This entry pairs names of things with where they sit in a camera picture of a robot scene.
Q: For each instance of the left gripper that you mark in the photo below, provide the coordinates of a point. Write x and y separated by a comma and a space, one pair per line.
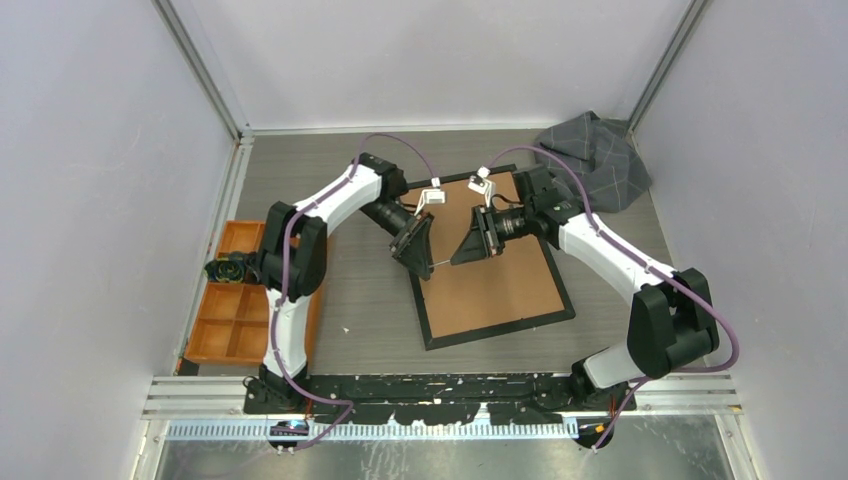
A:
411, 245

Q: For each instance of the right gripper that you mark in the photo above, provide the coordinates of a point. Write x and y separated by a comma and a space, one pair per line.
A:
483, 240

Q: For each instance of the black picture frame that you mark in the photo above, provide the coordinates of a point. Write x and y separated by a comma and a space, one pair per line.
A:
519, 290

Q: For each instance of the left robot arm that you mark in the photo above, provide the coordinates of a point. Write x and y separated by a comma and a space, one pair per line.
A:
292, 259

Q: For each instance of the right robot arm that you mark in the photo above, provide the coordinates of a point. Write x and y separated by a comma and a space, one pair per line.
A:
669, 326

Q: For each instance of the grey checked cloth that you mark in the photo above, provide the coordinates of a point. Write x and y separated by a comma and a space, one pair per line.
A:
596, 150

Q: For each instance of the orange wooden divided tray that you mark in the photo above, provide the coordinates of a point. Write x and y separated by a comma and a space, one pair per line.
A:
231, 326

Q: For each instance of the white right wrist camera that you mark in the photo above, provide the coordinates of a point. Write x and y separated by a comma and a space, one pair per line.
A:
481, 183

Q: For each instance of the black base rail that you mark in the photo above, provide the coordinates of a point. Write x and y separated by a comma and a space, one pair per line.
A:
433, 399

